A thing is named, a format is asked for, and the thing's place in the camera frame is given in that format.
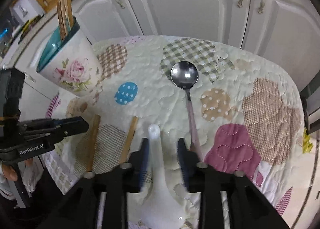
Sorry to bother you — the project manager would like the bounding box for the white ceramic soup spoon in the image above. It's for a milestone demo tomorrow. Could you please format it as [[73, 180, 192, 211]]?
[[141, 124, 185, 228]]

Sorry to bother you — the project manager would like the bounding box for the metal spoon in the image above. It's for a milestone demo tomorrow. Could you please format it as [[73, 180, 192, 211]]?
[[170, 61, 203, 161]]

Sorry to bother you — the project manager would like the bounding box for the wooden handled fork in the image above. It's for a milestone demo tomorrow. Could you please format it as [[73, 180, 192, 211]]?
[[56, 1, 66, 42]]

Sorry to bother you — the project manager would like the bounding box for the light wooden chopstick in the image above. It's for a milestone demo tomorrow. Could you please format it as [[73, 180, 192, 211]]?
[[60, 0, 69, 38]]

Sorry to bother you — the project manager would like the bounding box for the white gloved left hand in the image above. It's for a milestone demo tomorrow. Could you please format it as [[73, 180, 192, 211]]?
[[0, 157, 45, 201]]

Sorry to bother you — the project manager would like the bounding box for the patchwork quilted table cloth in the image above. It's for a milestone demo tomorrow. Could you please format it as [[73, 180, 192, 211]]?
[[47, 36, 304, 228]]

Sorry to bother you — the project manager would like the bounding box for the teal rimmed floral utensil holder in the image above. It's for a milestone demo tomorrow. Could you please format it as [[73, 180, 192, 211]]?
[[36, 18, 103, 97]]

